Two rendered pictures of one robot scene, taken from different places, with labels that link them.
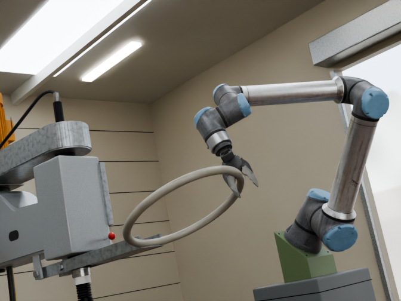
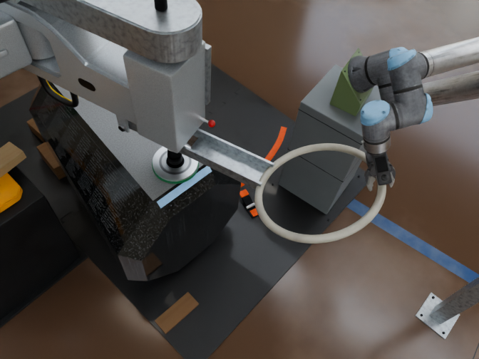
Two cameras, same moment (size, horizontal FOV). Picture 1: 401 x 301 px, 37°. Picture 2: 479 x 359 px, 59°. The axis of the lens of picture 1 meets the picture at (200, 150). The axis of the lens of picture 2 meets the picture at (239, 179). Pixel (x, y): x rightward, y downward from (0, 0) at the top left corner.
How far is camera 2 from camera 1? 2.23 m
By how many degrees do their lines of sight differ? 70
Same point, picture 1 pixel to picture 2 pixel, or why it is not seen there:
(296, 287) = (343, 129)
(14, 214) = (85, 68)
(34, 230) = (122, 103)
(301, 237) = (363, 85)
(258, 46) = not seen: outside the picture
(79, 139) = (194, 48)
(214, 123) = (385, 132)
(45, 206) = (143, 102)
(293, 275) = (341, 105)
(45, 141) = (149, 48)
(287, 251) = (346, 90)
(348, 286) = not seen: hidden behind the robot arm
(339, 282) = not seen: hidden behind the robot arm
